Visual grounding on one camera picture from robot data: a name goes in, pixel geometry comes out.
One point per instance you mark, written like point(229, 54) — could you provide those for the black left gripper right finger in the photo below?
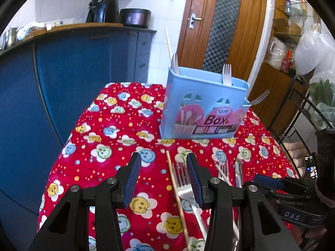
point(241, 218)

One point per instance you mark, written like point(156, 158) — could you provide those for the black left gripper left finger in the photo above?
point(66, 228)

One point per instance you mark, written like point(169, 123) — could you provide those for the silver metal fork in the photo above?
point(184, 191)

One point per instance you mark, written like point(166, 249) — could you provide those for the brown wooden chopstick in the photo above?
point(181, 214)

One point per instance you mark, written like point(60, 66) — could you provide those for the white plastic spoon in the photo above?
point(174, 64)

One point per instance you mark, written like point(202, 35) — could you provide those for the light wooden chopstick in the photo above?
point(168, 44)

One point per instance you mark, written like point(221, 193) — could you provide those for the blue kitchen counter cabinet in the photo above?
point(46, 83)

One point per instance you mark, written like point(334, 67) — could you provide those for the white plastic stick utensil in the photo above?
point(235, 228)

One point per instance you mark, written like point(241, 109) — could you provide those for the tray of eggs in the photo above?
point(298, 155)

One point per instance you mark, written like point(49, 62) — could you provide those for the dark metal spoon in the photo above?
point(238, 173)

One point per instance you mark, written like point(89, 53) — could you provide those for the silver fork on right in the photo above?
point(223, 171)

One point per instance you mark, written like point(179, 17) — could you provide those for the bag of green vegetables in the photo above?
point(321, 91)

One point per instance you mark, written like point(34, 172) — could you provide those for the silver fork in side pocket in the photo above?
point(260, 98)

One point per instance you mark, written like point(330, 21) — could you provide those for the red smiley-flower tablecloth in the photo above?
point(125, 118)

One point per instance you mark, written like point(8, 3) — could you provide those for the blue plastic utensil box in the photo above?
point(198, 105)

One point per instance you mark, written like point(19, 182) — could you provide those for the red sauce bottle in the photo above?
point(287, 61)

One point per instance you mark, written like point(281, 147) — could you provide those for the white fork in box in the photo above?
point(227, 75)

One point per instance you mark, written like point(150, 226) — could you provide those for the white plastic bag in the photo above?
point(315, 51)

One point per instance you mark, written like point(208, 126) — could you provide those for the clear plastic jug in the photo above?
point(276, 53)

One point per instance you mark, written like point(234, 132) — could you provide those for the wooden shelf cabinet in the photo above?
point(285, 23)

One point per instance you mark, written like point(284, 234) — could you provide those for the glass jar on shelf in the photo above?
point(288, 8)

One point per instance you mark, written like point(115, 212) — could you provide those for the wooden door with glass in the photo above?
point(229, 33)

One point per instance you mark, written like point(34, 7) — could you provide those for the steel pot on counter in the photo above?
point(10, 38)

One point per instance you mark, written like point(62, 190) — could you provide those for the white cloth on counter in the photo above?
point(25, 31)

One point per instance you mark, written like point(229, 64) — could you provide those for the dark rice cooker pot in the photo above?
point(139, 18)

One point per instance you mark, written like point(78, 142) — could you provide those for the black air fryer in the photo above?
point(103, 11)

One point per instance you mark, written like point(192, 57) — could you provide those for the black wire rack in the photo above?
point(297, 118)

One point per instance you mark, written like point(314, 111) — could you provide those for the silver door handle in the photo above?
point(193, 18)

